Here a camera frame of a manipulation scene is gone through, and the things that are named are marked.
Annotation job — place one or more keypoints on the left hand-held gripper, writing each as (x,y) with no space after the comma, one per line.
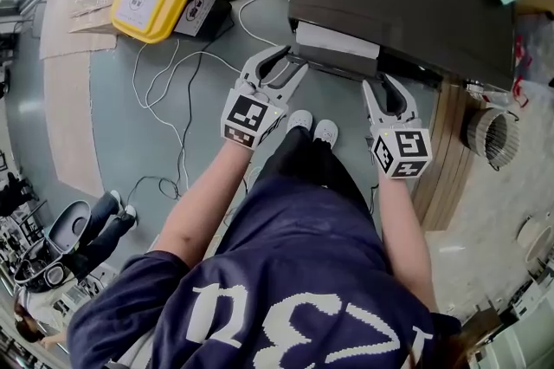
(249,118)

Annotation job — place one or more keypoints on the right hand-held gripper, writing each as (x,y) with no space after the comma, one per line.
(402,150)

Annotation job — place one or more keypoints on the white drawer front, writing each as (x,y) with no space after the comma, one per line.
(337,44)

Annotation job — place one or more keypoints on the person's left forearm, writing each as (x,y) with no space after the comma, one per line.
(203,207)

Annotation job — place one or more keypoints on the person's right forearm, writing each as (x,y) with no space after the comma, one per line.
(407,237)

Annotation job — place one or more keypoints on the person's left white shoe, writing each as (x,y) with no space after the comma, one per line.
(299,121)

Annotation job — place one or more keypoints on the person's white shoe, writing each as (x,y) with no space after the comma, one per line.
(299,121)
(325,133)

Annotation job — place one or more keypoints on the person's right white shoe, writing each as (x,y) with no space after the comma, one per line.
(325,133)

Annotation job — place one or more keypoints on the wooden plank platform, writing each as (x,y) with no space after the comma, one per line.
(446,159)

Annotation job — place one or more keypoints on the person's black trousers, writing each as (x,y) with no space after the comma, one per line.
(303,168)

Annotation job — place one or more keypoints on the grey corrugated bucket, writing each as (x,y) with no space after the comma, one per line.
(491,135)

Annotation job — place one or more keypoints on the white red plastic bag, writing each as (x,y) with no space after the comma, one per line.
(515,77)

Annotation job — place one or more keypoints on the white round bowl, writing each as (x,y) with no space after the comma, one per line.
(536,241)

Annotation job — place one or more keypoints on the person's navy printed shirt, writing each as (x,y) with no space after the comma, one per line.
(281,280)

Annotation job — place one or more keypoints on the grey plastic basin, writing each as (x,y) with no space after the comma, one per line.
(69,226)

